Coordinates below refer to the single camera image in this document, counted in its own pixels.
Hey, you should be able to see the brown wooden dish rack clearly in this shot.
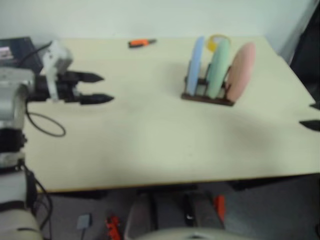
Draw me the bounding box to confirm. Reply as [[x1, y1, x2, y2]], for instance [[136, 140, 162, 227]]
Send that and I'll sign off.
[[181, 63, 237, 107]]

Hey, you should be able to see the blue plate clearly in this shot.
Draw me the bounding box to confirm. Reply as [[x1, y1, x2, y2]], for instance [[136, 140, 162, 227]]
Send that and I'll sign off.
[[187, 35, 206, 97]]

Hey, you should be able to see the orange cone-shaped tool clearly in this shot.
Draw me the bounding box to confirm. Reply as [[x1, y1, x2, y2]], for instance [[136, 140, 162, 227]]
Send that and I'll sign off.
[[213, 194, 226, 222]]

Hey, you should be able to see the yellow tape roll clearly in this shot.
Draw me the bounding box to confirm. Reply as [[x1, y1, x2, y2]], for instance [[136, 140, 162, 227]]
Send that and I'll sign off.
[[206, 34, 231, 53]]

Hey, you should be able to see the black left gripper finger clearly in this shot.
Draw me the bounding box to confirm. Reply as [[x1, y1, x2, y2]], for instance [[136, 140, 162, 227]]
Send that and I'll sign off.
[[76, 72, 105, 83], [79, 93, 115, 106]]

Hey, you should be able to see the beige robot torso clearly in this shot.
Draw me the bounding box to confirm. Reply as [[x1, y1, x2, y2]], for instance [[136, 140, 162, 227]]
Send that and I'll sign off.
[[142, 226, 261, 240]]

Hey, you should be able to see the pink plate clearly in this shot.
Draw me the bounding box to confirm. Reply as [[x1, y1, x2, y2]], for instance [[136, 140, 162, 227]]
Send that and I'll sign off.
[[226, 41, 257, 101]]

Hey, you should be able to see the dark wire crate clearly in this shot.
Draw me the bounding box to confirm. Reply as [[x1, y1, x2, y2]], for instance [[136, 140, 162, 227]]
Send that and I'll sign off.
[[0, 36, 45, 75]]

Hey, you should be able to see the green plate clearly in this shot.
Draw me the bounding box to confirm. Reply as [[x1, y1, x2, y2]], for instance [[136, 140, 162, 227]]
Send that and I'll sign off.
[[206, 38, 231, 100]]

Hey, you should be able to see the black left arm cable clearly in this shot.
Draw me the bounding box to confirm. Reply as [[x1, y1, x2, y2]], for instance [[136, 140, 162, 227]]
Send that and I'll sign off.
[[18, 41, 67, 138]]

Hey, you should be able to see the small grey box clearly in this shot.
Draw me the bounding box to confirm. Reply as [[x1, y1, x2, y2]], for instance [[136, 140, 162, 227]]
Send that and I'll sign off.
[[76, 213, 93, 231]]

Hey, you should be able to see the black rounded post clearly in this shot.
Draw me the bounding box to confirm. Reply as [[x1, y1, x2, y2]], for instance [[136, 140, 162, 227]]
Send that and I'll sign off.
[[183, 193, 196, 226]]

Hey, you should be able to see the orange black clamp tool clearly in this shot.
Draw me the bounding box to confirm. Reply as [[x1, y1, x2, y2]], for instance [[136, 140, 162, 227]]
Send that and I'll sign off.
[[104, 215, 122, 239]]

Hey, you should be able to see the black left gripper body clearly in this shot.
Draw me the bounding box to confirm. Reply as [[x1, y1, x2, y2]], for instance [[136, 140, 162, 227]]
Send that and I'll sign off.
[[56, 71, 82, 105]]

